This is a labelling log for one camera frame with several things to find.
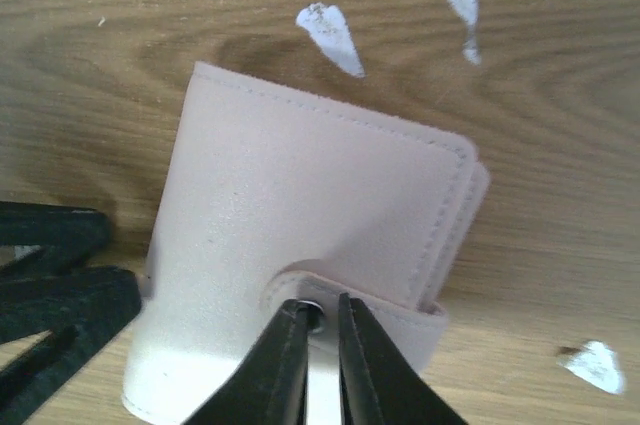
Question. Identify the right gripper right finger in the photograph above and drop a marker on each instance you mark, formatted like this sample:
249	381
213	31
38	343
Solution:
377	385

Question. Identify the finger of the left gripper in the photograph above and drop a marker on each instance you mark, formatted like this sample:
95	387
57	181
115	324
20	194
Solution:
62	238
78	313

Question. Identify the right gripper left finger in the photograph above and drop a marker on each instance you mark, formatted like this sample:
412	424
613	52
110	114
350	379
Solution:
270	384

